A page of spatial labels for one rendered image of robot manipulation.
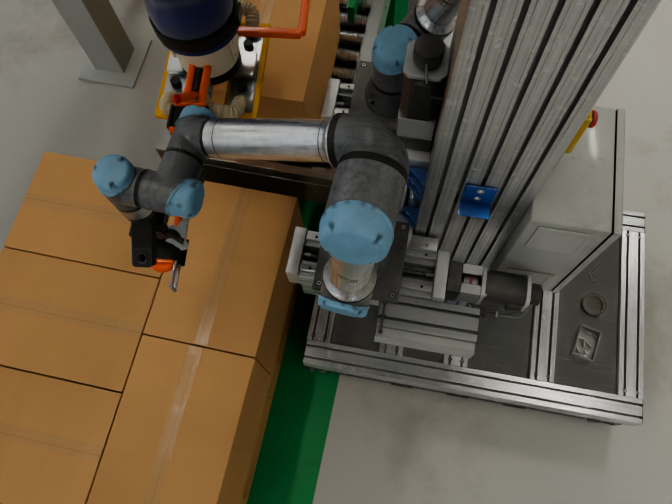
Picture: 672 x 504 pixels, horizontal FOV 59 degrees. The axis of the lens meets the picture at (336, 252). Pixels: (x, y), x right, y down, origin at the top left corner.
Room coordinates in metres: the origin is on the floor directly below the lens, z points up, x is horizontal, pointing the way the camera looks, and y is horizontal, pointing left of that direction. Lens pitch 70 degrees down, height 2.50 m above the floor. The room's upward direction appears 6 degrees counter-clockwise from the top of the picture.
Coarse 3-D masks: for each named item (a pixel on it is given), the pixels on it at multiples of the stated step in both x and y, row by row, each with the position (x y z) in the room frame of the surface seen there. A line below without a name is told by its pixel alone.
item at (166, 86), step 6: (168, 54) 1.20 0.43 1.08; (168, 60) 1.17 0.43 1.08; (168, 78) 1.11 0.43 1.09; (174, 78) 1.09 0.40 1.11; (180, 78) 1.10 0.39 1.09; (162, 84) 1.09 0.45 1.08; (168, 84) 1.09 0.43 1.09; (174, 84) 1.07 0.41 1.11; (180, 84) 1.07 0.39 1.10; (162, 90) 1.07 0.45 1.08; (168, 90) 1.07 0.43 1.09; (174, 90) 1.06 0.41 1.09; (180, 90) 1.06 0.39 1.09; (156, 108) 1.01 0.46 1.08; (156, 114) 0.99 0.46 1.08; (162, 114) 0.99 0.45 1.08
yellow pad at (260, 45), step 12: (264, 24) 1.27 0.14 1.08; (240, 36) 1.23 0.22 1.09; (240, 48) 1.19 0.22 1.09; (252, 48) 1.18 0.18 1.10; (264, 48) 1.18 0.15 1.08; (264, 60) 1.14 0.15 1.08; (228, 84) 1.07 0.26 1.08; (240, 84) 1.04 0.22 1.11; (252, 84) 1.06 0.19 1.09; (228, 96) 1.03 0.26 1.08; (252, 96) 1.02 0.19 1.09; (252, 108) 0.98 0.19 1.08
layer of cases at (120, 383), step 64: (64, 192) 1.07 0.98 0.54; (256, 192) 0.99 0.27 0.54; (0, 256) 0.84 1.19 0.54; (64, 256) 0.82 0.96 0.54; (128, 256) 0.79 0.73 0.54; (192, 256) 0.77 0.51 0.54; (256, 256) 0.74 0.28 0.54; (0, 320) 0.60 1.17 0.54; (64, 320) 0.58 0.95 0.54; (128, 320) 0.56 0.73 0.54; (192, 320) 0.54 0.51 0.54; (256, 320) 0.51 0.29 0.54; (0, 384) 0.38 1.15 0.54; (64, 384) 0.36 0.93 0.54; (128, 384) 0.34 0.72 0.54; (192, 384) 0.32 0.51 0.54; (256, 384) 0.32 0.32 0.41; (0, 448) 0.18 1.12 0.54; (64, 448) 0.16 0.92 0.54; (128, 448) 0.14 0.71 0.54; (192, 448) 0.12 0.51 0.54
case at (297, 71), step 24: (264, 0) 1.49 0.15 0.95; (288, 0) 1.48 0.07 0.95; (312, 0) 1.47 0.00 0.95; (336, 0) 1.61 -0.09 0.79; (288, 24) 1.38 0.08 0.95; (312, 24) 1.37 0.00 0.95; (336, 24) 1.59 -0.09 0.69; (288, 48) 1.29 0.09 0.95; (312, 48) 1.28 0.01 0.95; (336, 48) 1.57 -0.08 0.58; (264, 72) 1.20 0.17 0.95; (288, 72) 1.19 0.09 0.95; (312, 72) 1.21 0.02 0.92; (216, 96) 1.16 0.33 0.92; (264, 96) 1.11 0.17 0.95; (288, 96) 1.10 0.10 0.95; (312, 96) 1.18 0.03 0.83
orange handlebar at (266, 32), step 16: (304, 0) 1.23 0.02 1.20; (304, 16) 1.18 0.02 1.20; (240, 32) 1.15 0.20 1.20; (256, 32) 1.14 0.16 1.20; (272, 32) 1.13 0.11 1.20; (288, 32) 1.13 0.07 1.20; (304, 32) 1.13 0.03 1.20; (192, 80) 1.01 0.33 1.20; (208, 80) 1.00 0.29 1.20; (176, 224) 0.60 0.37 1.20; (160, 272) 0.48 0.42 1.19
